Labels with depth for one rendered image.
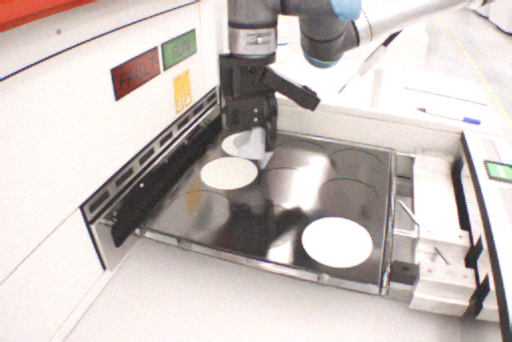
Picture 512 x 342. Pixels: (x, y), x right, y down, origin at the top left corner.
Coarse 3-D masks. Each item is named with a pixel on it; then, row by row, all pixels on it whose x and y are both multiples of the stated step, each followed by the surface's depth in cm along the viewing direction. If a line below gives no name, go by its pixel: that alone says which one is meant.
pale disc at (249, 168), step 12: (204, 168) 67; (216, 168) 67; (228, 168) 67; (240, 168) 67; (252, 168) 67; (204, 180) 64; (216, 180) 64; (228, 180) 64; (240, 180) 63; (252, 180) 63
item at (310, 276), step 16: (160, 240) 51; (176, 240) 51; (224, 256) 49; (240, 256) 49; (272, 272) 47; (288, 272) 46; (304, 272) 46; (352, 288) 44; (368, 288) 44; (384, 288) 43
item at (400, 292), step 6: (192, 252) 60; (216, 258) 59; (282, 276) 56; (312, 282) 55; (378, 282) 51; (390, 282) 51; (336, 288) 54; (390, 288) 50; (396, 288) 50; (402, 288) 50; (408, 288) 50; (366, 294) 52; (390, 294) 51; (396, 294) 50; (402, 294) 50; (408, 294) 50; (396, 300) 51; (402, 300) 51; (408, 300) 50
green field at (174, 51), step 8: (192, 32) 65; (176, 40) 60; (184, 40) 63; (192, 40) 66; (168, 48) 59; (176, 48) 61; (184, 48) 64; (192, 48) 66; (168, 56) 59; (176, 56) 62; (184, 56) 64; (168, 64) 60
